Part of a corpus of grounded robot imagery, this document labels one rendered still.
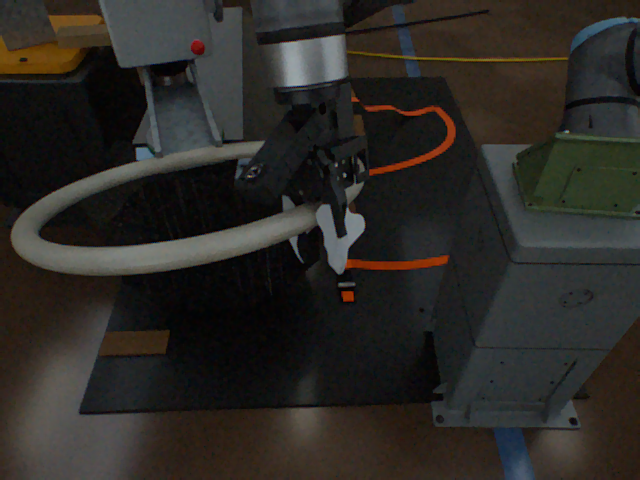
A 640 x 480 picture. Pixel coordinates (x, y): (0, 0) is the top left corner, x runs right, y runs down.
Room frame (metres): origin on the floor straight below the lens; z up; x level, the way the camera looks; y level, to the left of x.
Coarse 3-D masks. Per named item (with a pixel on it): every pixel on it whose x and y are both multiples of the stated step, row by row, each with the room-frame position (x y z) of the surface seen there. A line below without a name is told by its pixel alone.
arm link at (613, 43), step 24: (600, 24) 1.07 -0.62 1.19; (624, 24) 1.06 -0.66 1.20; (576, 48) 1.08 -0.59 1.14; (600, 48) 1.03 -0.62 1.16; (624, 48) 0.99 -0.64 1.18; (576, 72) 1.03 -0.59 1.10; (600, 72) 0.99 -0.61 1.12; (624, 72) 0.96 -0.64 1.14; (576, 96) 0.99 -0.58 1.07; (600, 96) 0.95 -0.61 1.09; (624, 96) 0.94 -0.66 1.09
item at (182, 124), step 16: (192, 64) 1.09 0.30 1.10; (160, 96) 1.01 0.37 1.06; (176, 96) 1.01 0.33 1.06; (192, 96) 1.01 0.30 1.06; (160, 112) 0.94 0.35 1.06; (176, 112) 0.94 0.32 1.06; (192, 112) 0.94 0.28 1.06; (208, 112) 0.86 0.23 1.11; (160, 128) 0.87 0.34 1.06; (176, 128) 0.87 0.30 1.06; (192, 128) 0.87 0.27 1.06; (208, 128) 0.87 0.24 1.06; (160, 144) 0.75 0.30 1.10; (176, 144) 0.81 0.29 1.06; (192, 144) 0.81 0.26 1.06; (208, 144) 0.81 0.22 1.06; (224, 160) 0.76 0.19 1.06
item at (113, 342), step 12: (108, 336) 1.02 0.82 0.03; (120, 336) 1.02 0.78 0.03; (132, 336) 1.02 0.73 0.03; (144, 336) 1.02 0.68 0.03; (156, 336) 1.02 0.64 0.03; (168, 336) 1.02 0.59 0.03; (108, 348) 0.97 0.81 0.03; (120, 348) 0.97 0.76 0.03; (132, 348) 0.97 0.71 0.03; (144, 348) 0.97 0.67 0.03; (156, 348) 0.97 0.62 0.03
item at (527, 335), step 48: (528, 144) 1.12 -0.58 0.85; (480, 192) 1.02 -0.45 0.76; (480, 240) 0.93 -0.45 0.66; (528, 240) 0.75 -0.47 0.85; (576, 240) 0.75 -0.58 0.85; (624, 240) 0.75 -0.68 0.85; (480, 288) 0.82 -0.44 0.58; (528, 288) 0.73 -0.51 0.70; (576, 288) 0.73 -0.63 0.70; (624, 288) 0.73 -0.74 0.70; (480, 336) 0.73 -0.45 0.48; (528, 336) 0.73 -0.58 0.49; (576, 336) 0.73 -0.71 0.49; (480, 384) 0.73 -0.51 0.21; (528, 384) 0.73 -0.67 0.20; (576, 384) 0.73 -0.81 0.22
